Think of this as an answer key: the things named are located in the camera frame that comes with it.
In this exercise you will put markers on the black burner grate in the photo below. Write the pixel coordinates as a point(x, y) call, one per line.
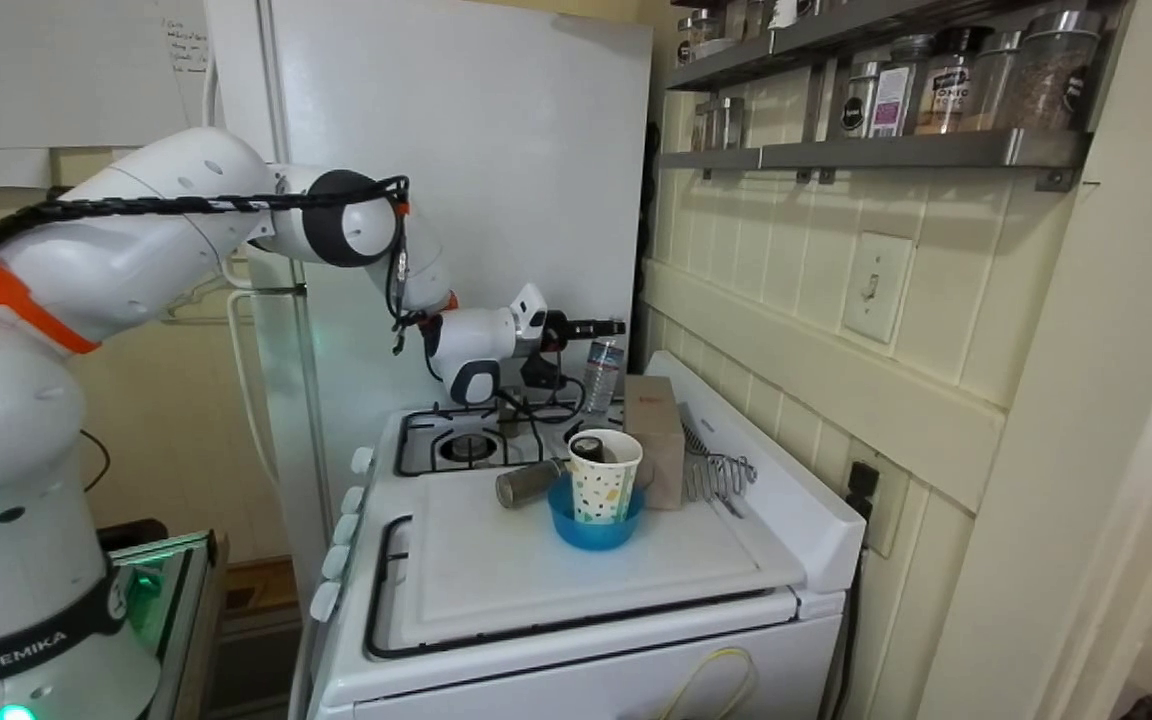
point(405, 453)
point(572, 426)
point(375, 585)

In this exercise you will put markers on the clear glass jar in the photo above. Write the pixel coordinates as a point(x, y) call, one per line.
point(606, 380)

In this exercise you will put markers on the white stove knob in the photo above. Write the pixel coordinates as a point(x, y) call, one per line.
point(363, 460)
point(323, 602)
point(332, 563)
point(351, 500)

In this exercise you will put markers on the blue plastic bowl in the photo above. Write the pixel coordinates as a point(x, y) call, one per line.
point(589, 533)

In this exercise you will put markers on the cream wall outlet plate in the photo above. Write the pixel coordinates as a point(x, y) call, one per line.
point(889, 520)

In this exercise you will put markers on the white plastic cutting board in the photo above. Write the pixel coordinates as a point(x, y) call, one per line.
point(537, 573)

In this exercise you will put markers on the white wall board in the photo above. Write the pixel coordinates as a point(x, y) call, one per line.
point(70, 66)

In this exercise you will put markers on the grey metal can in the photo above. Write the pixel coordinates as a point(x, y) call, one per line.
point(522, 486)

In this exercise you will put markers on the metal robot cart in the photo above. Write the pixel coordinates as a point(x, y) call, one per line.
point(183, 627)

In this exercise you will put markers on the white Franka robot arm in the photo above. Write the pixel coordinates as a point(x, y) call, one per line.
point(136, 254)

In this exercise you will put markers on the white gas stove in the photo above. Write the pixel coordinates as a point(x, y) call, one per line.
point(600, 653)

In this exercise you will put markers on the glass spice jar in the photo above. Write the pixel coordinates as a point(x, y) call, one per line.
point(894, 105)
point(952, 86)
point(1055, 75)
point(857, 105)
point(713, 123)
point(693, 34)
point(780, 14)
point(737, 123)

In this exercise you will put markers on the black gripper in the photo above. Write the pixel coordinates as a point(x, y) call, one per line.
point(548, 350)

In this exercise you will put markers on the patterned paper cup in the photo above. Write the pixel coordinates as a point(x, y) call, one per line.
point(600, 476)

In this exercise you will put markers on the metal spice rack shelf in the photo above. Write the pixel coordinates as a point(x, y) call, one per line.
point(871, 153)
point(871, 27)

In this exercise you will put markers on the cream light switch plate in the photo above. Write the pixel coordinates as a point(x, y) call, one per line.
point(878, 288)

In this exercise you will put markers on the white refrigerator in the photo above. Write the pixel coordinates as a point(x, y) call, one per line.
point(522, 132)

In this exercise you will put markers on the brown cardboard box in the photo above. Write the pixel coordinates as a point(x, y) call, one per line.
point(658, 447)

